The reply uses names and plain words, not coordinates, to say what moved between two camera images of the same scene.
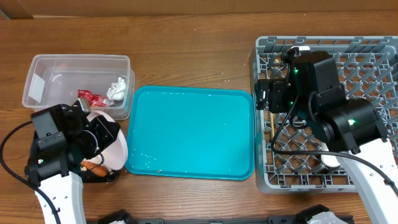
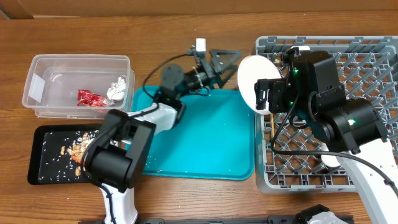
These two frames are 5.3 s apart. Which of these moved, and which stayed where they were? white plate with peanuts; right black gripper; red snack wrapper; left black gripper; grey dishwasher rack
Moved: white plate with peanuts; left black gripper
Stayed: right black gripper; red snack wrapper; grey dishwasher rack
